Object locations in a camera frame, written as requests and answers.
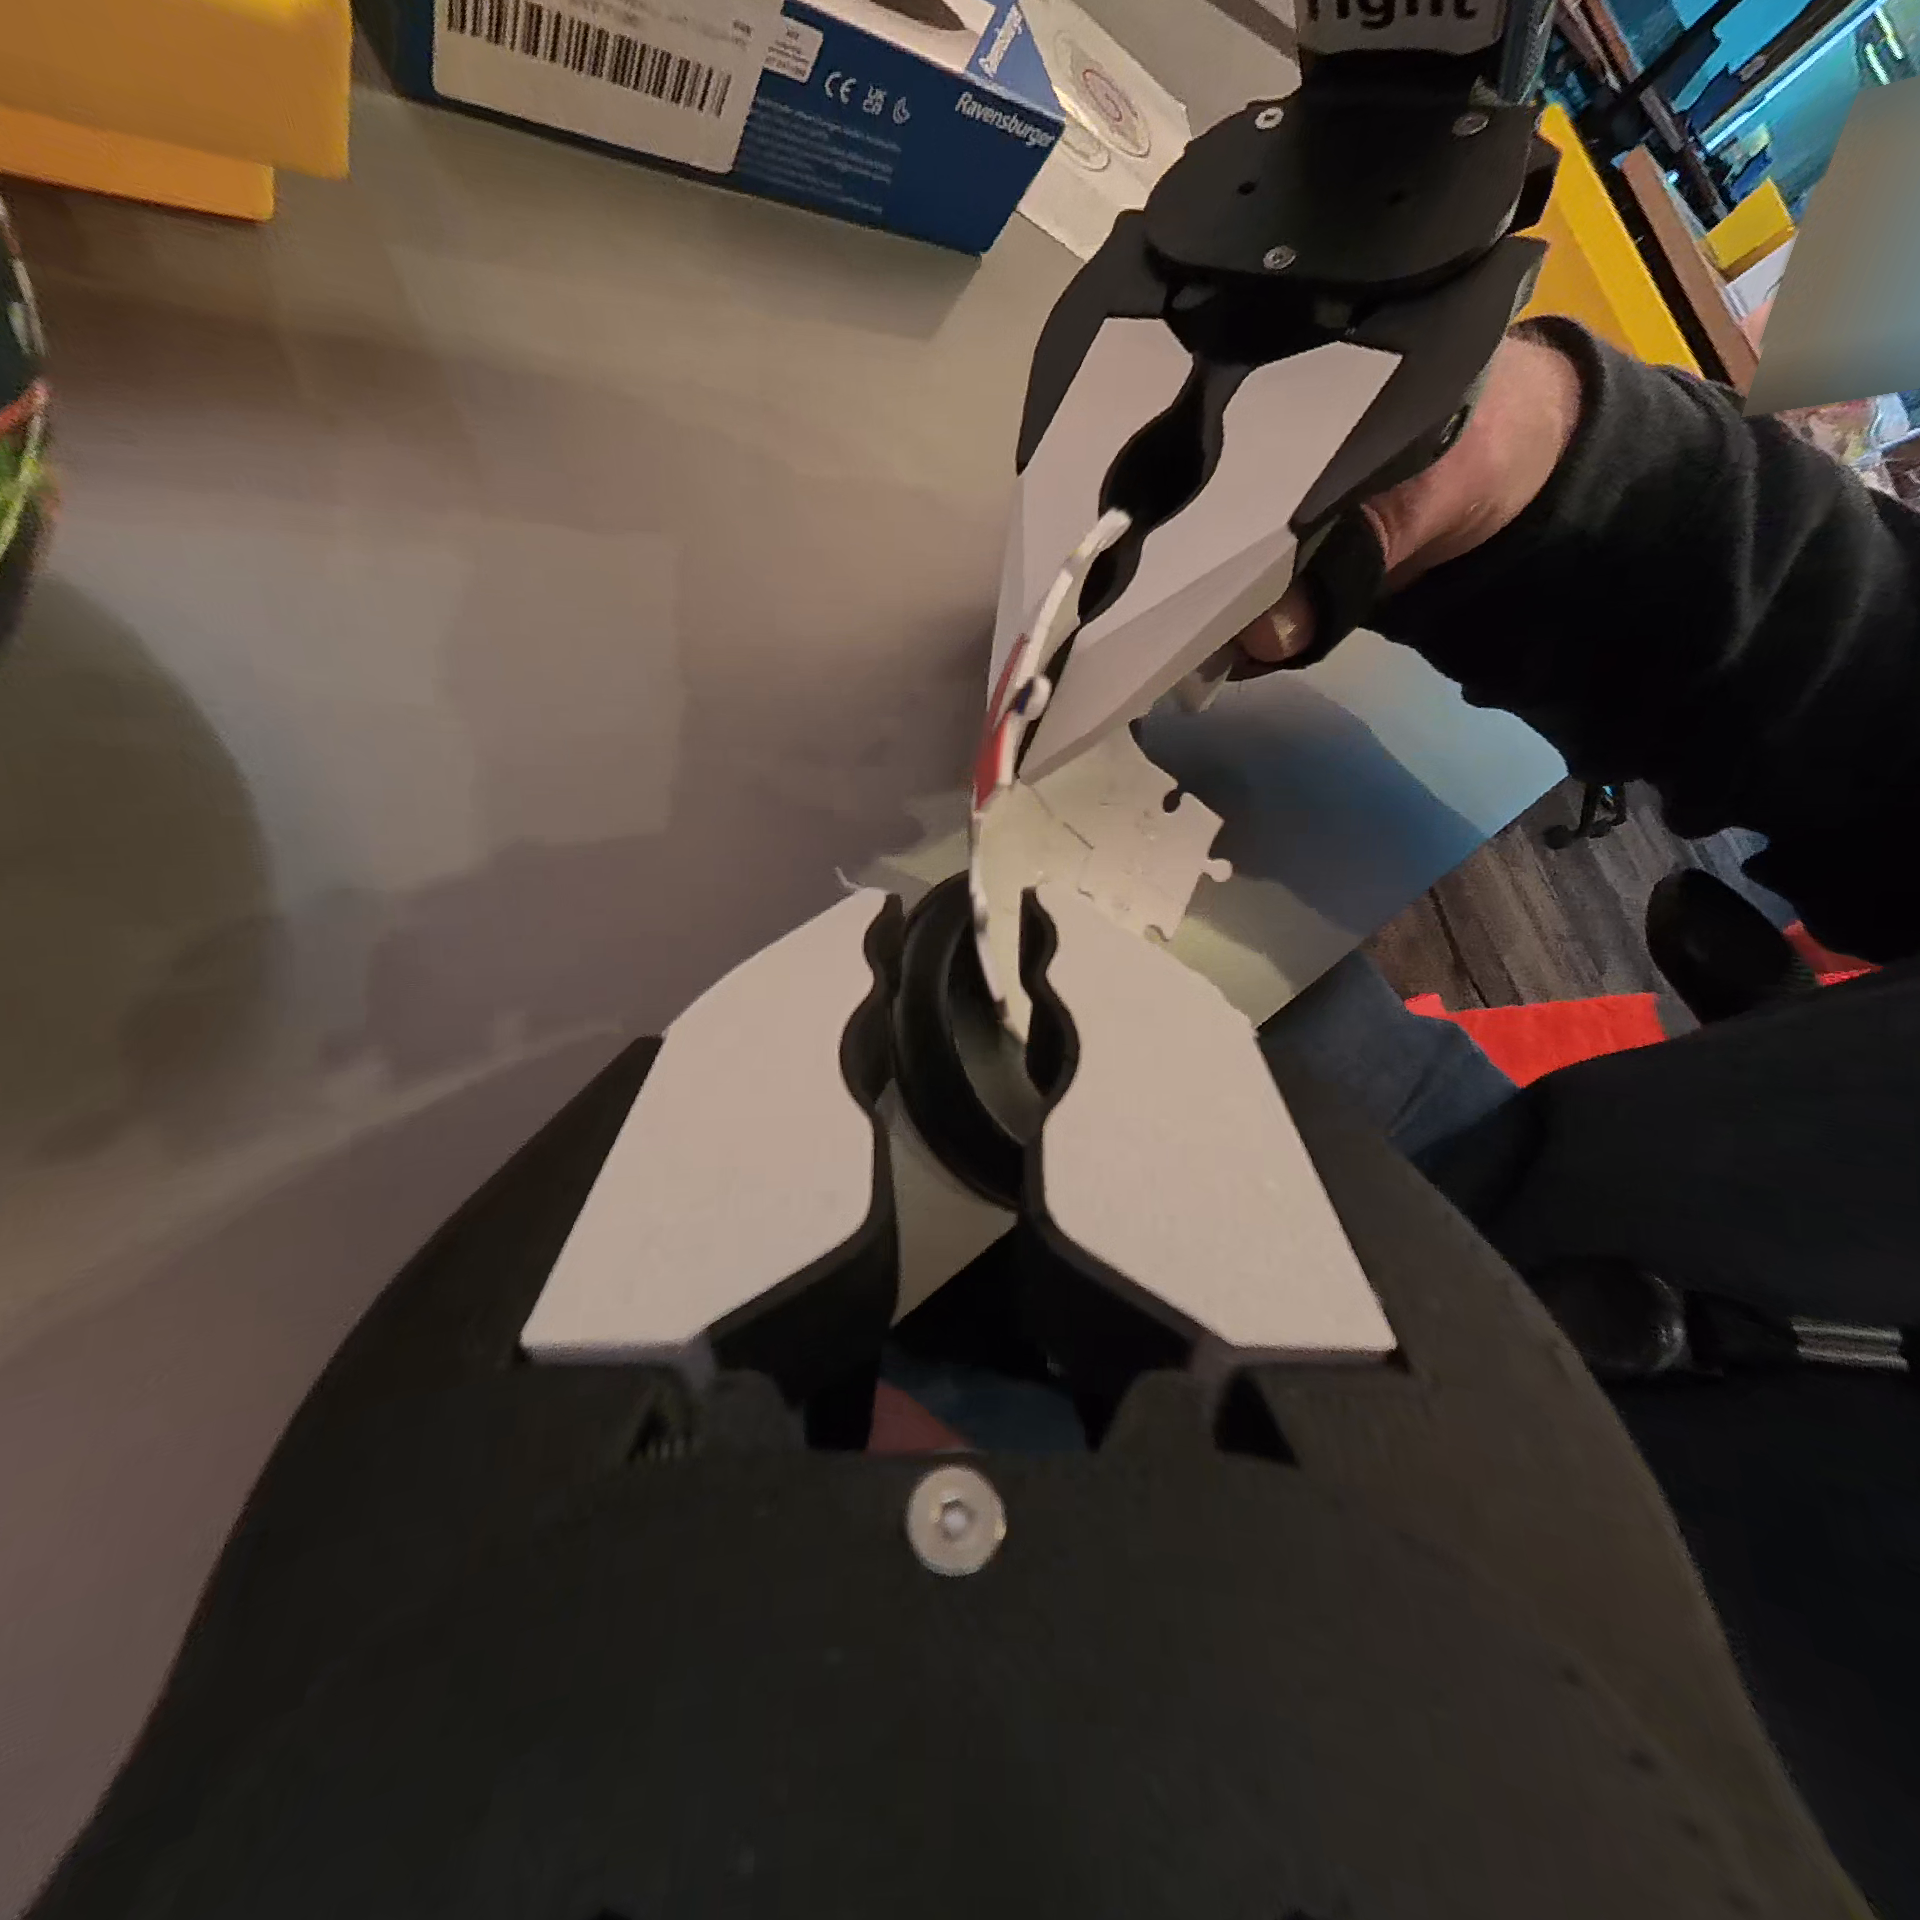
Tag yellow plastic storage bin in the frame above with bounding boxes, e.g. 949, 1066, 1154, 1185
1506, 102, 1712, 376
0, 0, 355, 223

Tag black plastic ring stand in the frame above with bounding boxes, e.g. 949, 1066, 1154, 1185
877, 877, 1059, 1209

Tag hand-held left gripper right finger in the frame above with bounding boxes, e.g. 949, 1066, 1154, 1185
1019, 884, 1413, 1454

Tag person's blue jeans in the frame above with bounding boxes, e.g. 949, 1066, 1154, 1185
1257, 950, 1521, 1164

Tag black shoe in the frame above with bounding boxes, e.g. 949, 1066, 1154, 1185
1641, 866, 1819, 1023

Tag red cloth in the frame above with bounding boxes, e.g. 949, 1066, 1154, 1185
1408, 982, 1666, 1087

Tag person's right hand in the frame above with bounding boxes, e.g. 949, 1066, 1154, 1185
1229, 320, 1588, 669

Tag white printed leaflet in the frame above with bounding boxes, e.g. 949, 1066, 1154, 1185
1019, 0, 1299, 264

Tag colourful puzzle ball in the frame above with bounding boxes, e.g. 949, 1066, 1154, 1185
0, 193, 60, 646

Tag white curved puzzle segment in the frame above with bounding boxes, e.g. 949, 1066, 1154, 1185
883, 506, 1240, 1050

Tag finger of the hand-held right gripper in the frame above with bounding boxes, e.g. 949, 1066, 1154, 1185
983, 314, 1209, 768
1025, 337, 1408, 784

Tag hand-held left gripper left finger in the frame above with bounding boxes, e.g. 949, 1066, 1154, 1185
519, 884, 903, 1449

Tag blue cardboard puzzle box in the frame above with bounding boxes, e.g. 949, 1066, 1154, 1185
353, 0, 1071, 255

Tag person's right forearm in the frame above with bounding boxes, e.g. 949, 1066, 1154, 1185
1357, 318, 1920, 968

